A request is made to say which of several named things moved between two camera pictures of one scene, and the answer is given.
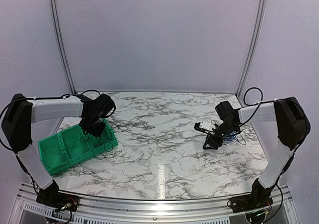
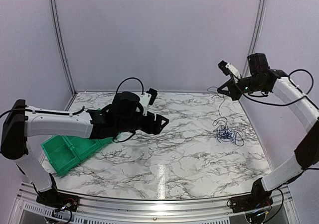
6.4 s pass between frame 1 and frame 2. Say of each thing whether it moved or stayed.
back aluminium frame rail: stayed
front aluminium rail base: stayed
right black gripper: moved
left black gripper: moved
